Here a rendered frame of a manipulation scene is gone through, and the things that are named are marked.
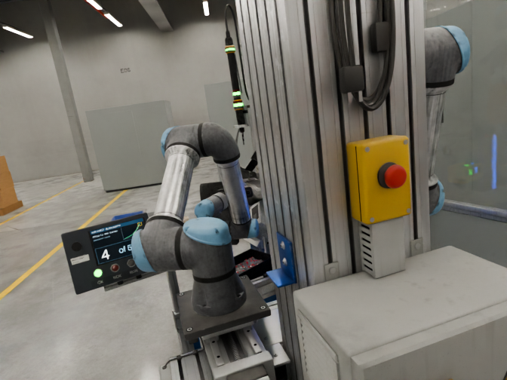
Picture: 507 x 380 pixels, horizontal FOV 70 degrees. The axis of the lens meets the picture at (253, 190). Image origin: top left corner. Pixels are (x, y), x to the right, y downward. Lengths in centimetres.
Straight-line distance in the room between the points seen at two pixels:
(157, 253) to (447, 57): 85
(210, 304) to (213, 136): 54
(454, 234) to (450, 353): 136
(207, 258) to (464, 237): 127
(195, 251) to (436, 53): 75
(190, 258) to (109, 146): 825
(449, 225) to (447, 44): 106
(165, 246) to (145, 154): 802
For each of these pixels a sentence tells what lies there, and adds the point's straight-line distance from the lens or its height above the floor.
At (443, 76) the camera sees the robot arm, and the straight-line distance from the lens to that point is 102.
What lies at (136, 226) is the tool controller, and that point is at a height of 122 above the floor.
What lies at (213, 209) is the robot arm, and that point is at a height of 118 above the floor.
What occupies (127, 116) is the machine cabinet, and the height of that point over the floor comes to 170.
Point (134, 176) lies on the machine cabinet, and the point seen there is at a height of 31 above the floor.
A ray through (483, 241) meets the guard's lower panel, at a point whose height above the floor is 85.
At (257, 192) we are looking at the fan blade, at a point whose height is 117.
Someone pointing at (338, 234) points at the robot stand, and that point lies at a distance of 65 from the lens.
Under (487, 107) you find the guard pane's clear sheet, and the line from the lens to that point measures 171.
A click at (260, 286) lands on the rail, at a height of 84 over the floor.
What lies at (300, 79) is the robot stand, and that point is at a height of 157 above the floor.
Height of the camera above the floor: 155
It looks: 13 degrees down
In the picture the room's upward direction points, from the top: 8 degrees counter-clockwise
